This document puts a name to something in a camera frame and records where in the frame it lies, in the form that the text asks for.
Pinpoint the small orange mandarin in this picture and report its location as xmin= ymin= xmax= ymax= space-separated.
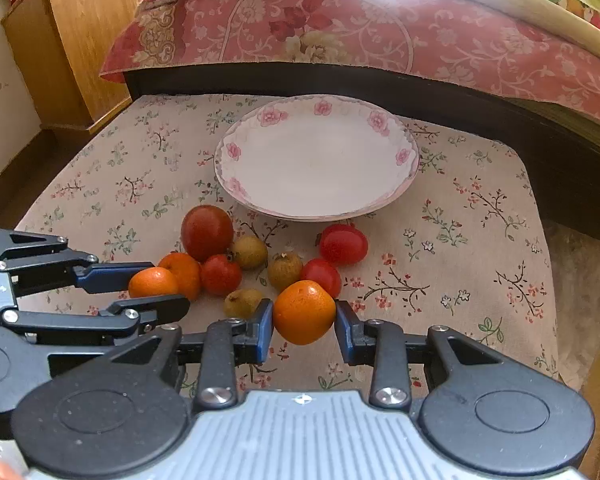
xmin=128 ymin=266 xmax=178 ymax=298

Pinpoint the small red cherry tomato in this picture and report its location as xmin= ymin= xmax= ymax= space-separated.
xmin=200 ymin=255 xmax=242 ymax=297

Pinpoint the large red tomato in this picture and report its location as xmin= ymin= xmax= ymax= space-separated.
xmin=181 ymin=205 xmax=234 ymax=263

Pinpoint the large orange mandarin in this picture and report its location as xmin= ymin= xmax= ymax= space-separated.
xmin=273 ymin=280 xmax=336 ymax=346

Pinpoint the brown longan with stem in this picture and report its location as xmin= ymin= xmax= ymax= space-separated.
xmin=268 ymin=252 xmax=303 ymax=292

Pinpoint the floral table cloth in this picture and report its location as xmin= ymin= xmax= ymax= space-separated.
xmin=19 ymin=94 xmax=558 ymax=377

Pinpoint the wooden nightstand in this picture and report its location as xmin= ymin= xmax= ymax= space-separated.
xmin=2 ymin=0 xmax=140 ymax=136

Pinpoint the white floral plate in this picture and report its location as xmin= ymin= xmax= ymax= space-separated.
xmin=214 ymin=94 xmax=419 ymax=222

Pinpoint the pink floral bedspread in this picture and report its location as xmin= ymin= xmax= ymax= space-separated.
xmin=100 ymin=0 xmax=600 ymax=121

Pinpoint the dark wooden bed frame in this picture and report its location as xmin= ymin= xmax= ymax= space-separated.
xmin=123 ymin=62 xmax=600 ymax=240

